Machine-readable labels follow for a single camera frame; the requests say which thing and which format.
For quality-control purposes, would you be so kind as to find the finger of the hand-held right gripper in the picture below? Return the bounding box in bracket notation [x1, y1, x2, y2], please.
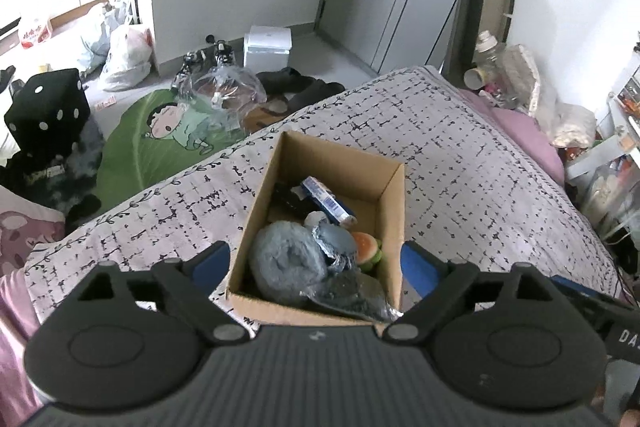
[550, 276, 633, 310]

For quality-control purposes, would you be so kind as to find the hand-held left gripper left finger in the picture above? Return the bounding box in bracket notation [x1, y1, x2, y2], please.
[75, 241, 248, 348]

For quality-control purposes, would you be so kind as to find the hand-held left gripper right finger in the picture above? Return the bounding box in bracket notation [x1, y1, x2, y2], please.
[382, 241, 557, 348]

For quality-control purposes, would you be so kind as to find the burger plush toy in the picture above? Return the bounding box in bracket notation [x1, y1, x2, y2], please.
[350, 232, 383, 273]

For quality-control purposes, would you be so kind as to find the blue-grey towel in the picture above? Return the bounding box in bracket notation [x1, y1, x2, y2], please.
[248, 221, 328, 305]

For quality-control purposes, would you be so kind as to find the dark cloth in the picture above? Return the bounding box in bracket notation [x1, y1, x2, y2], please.
[300, 269, 401, 323]

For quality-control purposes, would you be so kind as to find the black pouch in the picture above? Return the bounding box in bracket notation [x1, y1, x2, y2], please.
[272, 183, 316, 223]

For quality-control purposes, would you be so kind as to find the blue white packet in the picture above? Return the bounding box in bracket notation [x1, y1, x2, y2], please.
[300, 177, 357, 228]

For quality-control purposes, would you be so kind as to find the brown cardboard box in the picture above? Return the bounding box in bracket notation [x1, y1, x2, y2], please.
[226, 130, 406, 327]

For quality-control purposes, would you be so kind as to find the white black-patterned bed blanket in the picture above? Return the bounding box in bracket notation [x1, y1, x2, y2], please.
[24, 66, 623, 338]

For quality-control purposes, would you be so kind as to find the green leaf cartoon rug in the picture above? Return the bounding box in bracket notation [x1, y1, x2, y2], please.
[95, 88, 251, 212]

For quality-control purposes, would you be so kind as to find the white storage rack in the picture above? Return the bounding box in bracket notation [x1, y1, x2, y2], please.
[565, 77, 640, 248]

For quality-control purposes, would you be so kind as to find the brown bag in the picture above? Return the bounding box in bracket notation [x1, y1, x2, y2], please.
[240, 99, 291, 135]

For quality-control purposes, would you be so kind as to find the grey tie-dye rug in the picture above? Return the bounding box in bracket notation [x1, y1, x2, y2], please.
[0, 117, 106, 228]

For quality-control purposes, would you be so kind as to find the clear plastic bag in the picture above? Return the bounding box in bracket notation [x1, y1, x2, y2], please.
[175, 66, 268, 112]

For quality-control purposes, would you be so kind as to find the crumpled plastic wrapping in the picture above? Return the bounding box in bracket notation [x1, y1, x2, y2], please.
[500, 44, 598, 148]

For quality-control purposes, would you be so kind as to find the bear print pillow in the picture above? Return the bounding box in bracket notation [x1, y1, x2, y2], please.
[0, 184, 66, 280]

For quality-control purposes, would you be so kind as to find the paper cup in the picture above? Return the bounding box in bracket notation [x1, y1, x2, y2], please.
[463, 67, 488, 90]

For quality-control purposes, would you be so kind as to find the black cloth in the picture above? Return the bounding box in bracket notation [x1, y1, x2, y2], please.
[255, 68, 346, 112]

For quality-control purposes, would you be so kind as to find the clear plastic bottle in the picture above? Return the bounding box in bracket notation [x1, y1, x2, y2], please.
[475, 31, 506, 105]

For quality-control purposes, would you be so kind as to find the white box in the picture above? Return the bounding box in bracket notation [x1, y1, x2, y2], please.
[243, 25, 293, 72]

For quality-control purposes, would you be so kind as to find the white red plastic bag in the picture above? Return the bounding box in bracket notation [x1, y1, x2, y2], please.
[98, 25, 153, 92]

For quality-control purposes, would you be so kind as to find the black dice cushion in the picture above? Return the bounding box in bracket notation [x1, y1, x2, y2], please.
[4, 68, 91, 158]

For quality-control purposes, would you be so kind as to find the grey-white plastic bag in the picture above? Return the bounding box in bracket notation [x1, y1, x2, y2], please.
[77, 0, 133, 75]

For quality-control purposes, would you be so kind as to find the black framed board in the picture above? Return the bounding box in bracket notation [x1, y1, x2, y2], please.
[442, 0, 521, 82]

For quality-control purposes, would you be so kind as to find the red white printed bag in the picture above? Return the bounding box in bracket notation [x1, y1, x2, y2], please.
[17, 14, 53, 50]

